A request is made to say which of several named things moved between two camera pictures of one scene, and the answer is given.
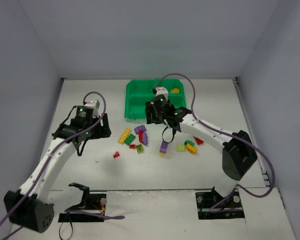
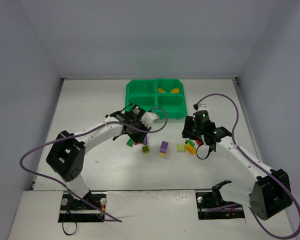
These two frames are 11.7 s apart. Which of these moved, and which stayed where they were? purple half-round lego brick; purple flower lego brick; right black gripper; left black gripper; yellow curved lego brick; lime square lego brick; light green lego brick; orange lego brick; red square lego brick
Moved: right black gripper; lime square lego brick; left black gripper
Stayed: yellow curved lego brick; orange lego brick; red square lego brick; light green lego brick; purple half-round lego brick; purple flower lego brick
